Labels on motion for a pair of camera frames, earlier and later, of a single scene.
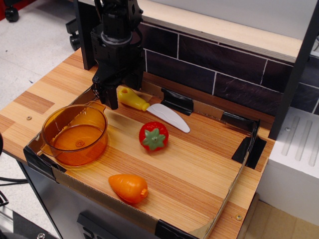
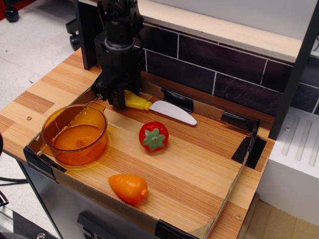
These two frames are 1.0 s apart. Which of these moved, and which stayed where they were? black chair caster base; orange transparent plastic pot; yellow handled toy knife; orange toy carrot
Moved: yellow handled toy knife
Stayed: orange toy carrot; black chair caster base; orange transparent plastic pot
